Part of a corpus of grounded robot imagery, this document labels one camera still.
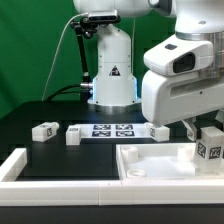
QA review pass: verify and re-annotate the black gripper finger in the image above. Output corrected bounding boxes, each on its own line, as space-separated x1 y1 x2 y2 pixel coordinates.
182 118 200 141
215 109 224 124

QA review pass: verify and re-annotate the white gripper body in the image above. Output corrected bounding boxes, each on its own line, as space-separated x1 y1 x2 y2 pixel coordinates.
142 71 224 126

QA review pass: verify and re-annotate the white square tabletop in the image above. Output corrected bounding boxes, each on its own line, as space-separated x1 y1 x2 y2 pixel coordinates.
116 143 224 180

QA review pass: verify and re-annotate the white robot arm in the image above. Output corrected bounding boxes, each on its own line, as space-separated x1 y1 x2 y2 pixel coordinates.
73 0 224 140

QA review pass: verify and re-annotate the fiducial marker sheet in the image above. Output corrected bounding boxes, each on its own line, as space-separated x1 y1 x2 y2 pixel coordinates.
81 123 147 138

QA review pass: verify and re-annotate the white U-shaped fence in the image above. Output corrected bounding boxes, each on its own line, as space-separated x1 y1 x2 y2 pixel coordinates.
0 148 224 206

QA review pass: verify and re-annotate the grey camera on mount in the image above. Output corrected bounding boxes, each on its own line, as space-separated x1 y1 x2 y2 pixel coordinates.
83 10 120 24

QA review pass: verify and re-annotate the black cable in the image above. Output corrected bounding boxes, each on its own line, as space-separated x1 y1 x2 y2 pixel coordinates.
44 84 84 102

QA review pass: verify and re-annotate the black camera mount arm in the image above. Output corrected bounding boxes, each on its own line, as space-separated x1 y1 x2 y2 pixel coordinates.
70 20 92 102

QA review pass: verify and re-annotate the white cable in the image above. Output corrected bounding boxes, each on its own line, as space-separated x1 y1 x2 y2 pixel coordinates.
41 12 90 102

